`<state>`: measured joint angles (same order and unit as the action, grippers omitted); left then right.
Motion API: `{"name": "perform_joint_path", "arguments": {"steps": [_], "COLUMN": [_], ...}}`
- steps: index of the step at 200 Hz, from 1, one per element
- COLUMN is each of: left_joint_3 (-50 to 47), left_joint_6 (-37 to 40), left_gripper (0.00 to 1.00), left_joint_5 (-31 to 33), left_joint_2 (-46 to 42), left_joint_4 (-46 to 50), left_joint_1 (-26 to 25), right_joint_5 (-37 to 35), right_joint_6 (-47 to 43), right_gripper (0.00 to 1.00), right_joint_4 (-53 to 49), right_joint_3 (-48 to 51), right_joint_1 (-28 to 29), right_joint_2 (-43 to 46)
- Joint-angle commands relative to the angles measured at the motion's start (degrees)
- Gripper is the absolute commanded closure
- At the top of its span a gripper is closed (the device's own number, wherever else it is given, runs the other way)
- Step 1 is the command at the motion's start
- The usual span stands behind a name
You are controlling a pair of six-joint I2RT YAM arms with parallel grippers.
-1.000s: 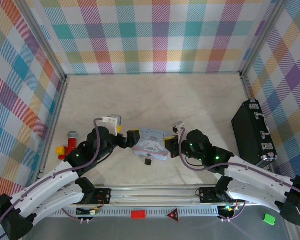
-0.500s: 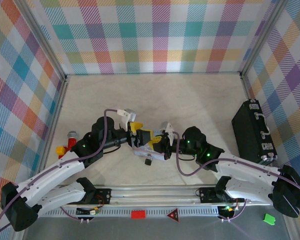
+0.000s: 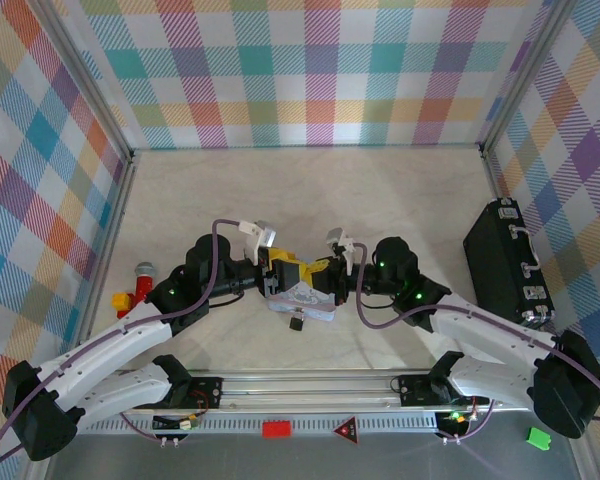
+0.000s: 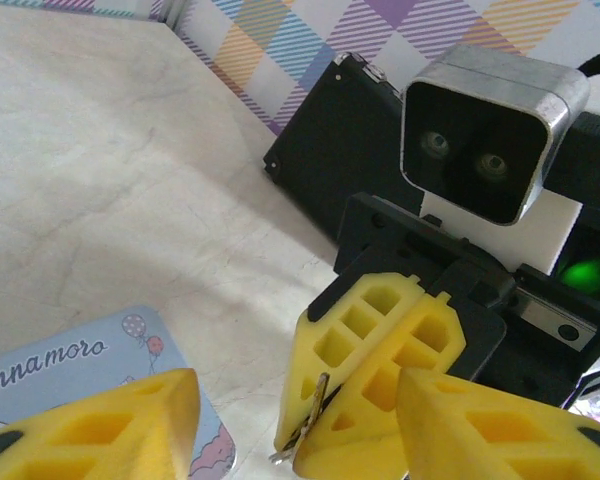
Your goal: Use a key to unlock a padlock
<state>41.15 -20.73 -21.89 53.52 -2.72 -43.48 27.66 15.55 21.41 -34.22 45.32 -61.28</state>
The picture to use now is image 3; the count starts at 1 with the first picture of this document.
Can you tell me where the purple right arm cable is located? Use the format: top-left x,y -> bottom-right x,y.
352,242 -> 600,446

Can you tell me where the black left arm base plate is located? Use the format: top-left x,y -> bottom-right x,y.
187,377 -> 225,411

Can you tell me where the red toy block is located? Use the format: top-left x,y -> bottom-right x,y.
261,421 -> 292,440

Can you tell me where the green toy block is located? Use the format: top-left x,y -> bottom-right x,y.
525,425 -> 553,452

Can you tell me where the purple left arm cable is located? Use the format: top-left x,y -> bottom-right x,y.
0,218 -> 244,471

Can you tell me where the lavender patterned pouch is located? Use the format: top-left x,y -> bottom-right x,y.
267,281 -> 339,324

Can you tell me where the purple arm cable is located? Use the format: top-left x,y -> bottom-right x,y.
0,218 -> 244,471
352,242 -> 600,446

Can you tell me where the red toy microphone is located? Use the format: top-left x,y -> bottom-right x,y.
117,261 -> 155,319

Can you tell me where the red black triangle sign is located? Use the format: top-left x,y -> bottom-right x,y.
331,414 -> 364,444

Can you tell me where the perforated metal cable tray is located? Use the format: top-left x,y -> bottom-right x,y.
77,412 -> 441,437

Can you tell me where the black briefcase with metal latches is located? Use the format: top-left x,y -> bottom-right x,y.
462,198 -> 556,330

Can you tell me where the aluminium frame post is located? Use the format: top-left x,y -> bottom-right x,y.
37,0 -> 136,164
479,0 -> 576,156

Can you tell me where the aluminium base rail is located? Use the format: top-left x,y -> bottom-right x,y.
74,369 -> 536,416

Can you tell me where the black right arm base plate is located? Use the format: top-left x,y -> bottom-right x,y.
397,374 -> 456,407

